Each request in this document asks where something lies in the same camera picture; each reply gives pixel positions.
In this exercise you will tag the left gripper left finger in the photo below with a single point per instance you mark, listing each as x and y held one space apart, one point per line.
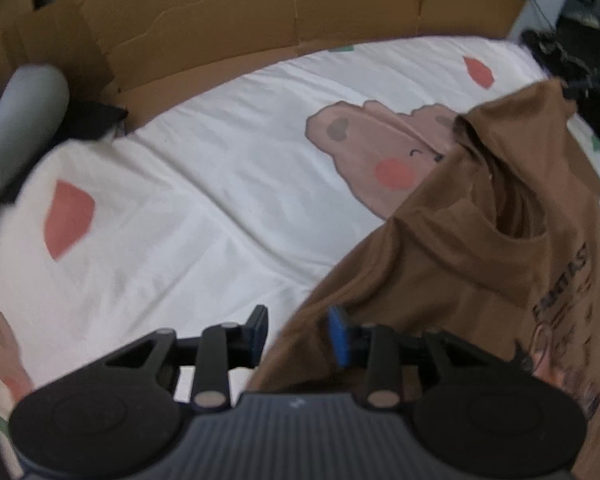
222 348

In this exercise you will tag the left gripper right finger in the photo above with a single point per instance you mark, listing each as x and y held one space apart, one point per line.
372 348

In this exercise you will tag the brown t-shirt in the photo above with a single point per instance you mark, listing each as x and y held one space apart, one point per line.
500 245

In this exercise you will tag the cream bear print bedsheet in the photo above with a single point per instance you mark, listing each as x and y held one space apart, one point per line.
251 192

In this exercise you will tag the black cloth under pillow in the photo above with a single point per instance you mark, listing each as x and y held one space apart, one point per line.
88 121

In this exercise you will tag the grey neck pillow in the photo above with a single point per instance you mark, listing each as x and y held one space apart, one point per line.
32 106

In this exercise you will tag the flattened cardboard box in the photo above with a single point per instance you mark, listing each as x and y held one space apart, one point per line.
149 55

